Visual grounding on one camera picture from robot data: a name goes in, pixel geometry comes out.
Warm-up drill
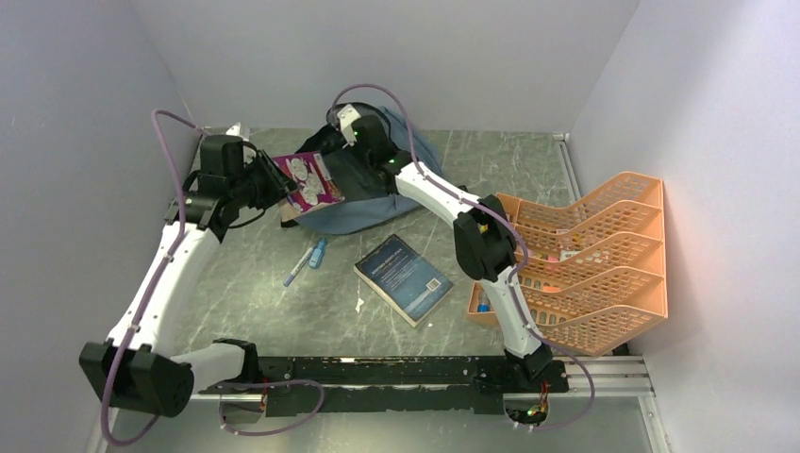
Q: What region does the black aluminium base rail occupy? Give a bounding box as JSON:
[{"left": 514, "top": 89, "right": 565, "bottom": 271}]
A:
[{"left": 105, "top": 355, "right": 655, "bottom": 417}]

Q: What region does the blue-grey backpack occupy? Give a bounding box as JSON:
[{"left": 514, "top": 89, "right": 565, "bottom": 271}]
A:
[{"left": 279, "top": 102, "right": 443, "bottom": 235}]

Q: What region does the blue pen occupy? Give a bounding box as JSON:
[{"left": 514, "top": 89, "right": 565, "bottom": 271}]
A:
[{"left": 283, "top": 246, "right": 314, "bottom": 288}]

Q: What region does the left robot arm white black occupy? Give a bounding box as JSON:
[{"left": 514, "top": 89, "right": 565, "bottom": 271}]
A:
[{"left": 79, "top": 134, "right": 296, "bottom": 417}]

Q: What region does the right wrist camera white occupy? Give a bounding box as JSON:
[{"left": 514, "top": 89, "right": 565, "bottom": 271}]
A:
[{"left": 336, "top": 104, "right": 361, "bottom": 141}]

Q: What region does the orange plastic desk organizer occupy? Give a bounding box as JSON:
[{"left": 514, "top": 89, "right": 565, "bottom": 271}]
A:
[{"left": 497, "top": 172, "right": 668, "bottom": 356}]

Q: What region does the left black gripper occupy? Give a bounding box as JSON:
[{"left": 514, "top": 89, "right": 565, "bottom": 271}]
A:
[{"left": 229, "top": 147, "right": 300, "bottom": 210}]

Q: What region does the purple illustrated book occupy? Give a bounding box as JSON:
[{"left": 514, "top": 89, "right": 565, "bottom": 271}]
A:
[{"left": 274, "top": 151, "right": 344, "bottom": 220}]

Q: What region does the dark blue book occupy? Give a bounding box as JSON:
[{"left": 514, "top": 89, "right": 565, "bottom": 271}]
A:
[{"left": 354, "top": 234, "right": 454, "bottom": 327}]

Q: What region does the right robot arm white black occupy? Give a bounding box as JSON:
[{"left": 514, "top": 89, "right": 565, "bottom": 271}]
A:
[{"left": 337, "top": 116, "right": 553, "bottom": 391}]

